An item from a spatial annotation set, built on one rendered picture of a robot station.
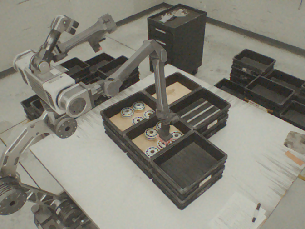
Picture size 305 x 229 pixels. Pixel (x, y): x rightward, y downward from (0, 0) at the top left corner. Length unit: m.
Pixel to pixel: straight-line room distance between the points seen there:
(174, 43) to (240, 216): 2.15
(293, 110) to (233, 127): 0.99
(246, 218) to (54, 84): 1.33
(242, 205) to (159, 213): 0.52
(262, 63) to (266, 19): 1.57
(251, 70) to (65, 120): 2.25
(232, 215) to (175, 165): 0.45
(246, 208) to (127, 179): 0.78
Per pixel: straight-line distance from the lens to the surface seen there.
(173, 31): 3.27
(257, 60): 3.56
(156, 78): 1.65
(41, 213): 2.46
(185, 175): 1.78
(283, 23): 4.89
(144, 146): 1.93
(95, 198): 1.89
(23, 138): 1.76
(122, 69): 1.47
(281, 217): 2.75
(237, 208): 1.86
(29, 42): 4.68
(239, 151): 2.13
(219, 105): 2.22
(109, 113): 2.14
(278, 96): 3.08
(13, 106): 4.03
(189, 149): 1.91
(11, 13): 4.48
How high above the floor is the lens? 2.29
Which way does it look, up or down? 43 degrees down
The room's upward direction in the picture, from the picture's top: 3 degrees counter-clockwise
